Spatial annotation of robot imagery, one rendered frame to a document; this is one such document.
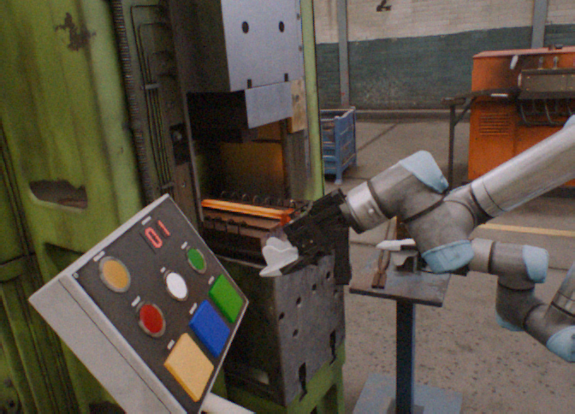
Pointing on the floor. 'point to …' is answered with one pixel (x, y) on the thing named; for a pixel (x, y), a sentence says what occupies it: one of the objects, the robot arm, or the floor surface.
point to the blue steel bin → (339, 141)
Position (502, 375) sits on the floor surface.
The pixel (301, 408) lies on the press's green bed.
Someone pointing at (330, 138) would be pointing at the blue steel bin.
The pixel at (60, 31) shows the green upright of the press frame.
